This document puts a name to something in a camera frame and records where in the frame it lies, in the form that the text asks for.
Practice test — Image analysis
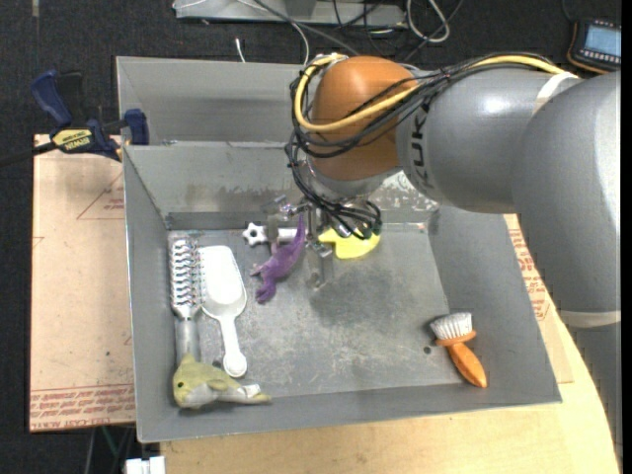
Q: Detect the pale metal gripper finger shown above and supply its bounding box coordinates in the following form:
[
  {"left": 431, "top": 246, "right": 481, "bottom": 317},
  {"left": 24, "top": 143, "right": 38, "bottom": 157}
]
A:
[
  {"left": 262, "top": 195, "right": 292, "bottom": 244},
  {"left": 306, "top": 240, "right": 334, "bottom": 288}
]

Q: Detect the white star-shaped knob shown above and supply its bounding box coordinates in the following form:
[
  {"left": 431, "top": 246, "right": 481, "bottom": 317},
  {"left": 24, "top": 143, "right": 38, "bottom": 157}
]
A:
[{"left": 241, "top": 221, "right": 298, "bottom": 249}]

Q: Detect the purple toy animal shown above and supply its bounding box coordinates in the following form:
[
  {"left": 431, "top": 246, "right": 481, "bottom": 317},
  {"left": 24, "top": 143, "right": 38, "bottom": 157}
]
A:
[{"left": 250, "top": 213, "right": 308, "bottom": 305}]

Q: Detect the yellow flat foam piece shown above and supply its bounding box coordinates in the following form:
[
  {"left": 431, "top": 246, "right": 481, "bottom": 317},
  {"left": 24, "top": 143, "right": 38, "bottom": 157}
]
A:
[{"left": 317, "top": 226, "right": 382, "bottom": 261}]

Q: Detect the grey metal bin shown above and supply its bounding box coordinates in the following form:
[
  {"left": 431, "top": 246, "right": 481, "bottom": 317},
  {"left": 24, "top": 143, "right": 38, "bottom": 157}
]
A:
[{"left": 116, "top": 55, "right": 563, "bottom": 444}]

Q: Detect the white plastic scoop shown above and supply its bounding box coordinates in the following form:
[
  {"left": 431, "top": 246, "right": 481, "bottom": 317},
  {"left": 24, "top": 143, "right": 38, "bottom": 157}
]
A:
[{"left": 197, "top": 244, "right": 249, "bottom": 379}]

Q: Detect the silver hairbrush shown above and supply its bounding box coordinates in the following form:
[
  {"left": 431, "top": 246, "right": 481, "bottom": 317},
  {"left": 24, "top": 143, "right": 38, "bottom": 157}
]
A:
[{"left": 169, "top": 237, "right": 206, "bottom": 365}]

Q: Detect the green and grey plush toy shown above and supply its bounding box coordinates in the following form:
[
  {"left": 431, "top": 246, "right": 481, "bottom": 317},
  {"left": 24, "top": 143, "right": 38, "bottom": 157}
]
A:
[{"left": 171, "top": 354, "right": 273, "bottom": 410}]

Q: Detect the brown cardboard board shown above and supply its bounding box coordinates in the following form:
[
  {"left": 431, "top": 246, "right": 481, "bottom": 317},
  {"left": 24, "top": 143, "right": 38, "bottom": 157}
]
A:
[{"left": 29, "top": 133, "right": 576, "bottom": 434}]

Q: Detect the orange-handled white bristle brush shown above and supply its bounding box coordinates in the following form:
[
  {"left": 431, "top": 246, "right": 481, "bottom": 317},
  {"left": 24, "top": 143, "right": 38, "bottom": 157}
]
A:
[{"left": 428, "top": 311, "right": 489, "bottom": 390}]

